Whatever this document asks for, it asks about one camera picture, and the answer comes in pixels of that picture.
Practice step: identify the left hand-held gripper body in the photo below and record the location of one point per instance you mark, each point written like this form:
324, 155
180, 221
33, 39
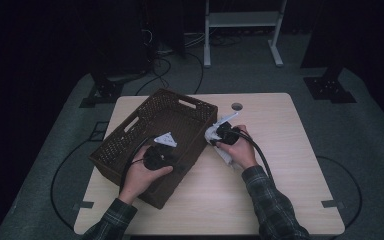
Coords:
156, 158

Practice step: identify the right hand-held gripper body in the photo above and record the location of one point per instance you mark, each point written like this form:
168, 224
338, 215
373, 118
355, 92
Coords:
228, 135

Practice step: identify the brown wicker basket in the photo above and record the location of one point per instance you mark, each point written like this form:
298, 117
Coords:
180, 123

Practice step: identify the person's right hand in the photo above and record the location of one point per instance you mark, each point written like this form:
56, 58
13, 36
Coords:
243, 153

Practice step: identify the person's left hand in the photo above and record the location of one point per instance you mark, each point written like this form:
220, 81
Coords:
140, 181

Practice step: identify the black tape square outline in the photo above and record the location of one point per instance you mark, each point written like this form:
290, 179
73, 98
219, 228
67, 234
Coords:
90, 133

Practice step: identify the black stand base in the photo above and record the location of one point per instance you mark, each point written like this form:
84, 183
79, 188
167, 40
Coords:
328, 88
105, 91

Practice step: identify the grey tape strip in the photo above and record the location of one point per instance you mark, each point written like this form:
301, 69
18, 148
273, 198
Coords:
84, 205
332, 203

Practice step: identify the white metal stand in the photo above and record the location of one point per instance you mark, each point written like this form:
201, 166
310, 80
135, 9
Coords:
243, 19

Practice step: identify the dark floor equipment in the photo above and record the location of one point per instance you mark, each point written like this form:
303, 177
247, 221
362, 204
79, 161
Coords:
130, 40

